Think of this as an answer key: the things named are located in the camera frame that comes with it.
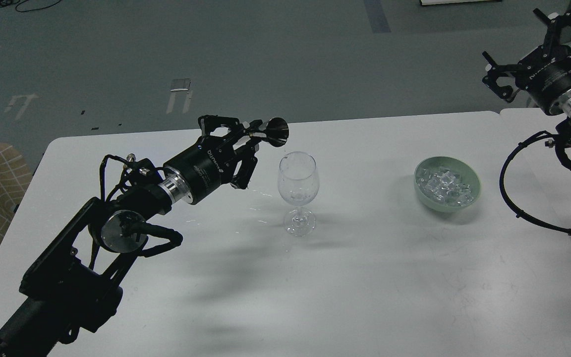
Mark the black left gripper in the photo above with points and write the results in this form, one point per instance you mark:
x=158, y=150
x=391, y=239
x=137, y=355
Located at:
x=212, y=161

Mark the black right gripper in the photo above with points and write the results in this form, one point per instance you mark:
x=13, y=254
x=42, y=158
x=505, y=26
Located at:
x=545, y=73

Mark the steel jigger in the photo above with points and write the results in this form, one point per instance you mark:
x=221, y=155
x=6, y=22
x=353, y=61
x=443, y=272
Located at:
x=274, y=131

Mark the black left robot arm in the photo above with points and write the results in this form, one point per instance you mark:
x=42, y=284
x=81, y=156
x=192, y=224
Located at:
x=75, y=283

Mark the clear wine glass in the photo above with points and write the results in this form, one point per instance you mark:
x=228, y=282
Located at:
x=298, y=184

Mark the pile of clear ice cubes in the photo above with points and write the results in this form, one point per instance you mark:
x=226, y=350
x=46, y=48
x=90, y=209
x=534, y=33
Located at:
x=445, y=186

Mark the white board on floor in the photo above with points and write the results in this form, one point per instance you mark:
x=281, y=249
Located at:
x=454, y=2

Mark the green bowl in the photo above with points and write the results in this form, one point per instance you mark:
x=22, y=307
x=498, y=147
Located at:
x=456, y=165

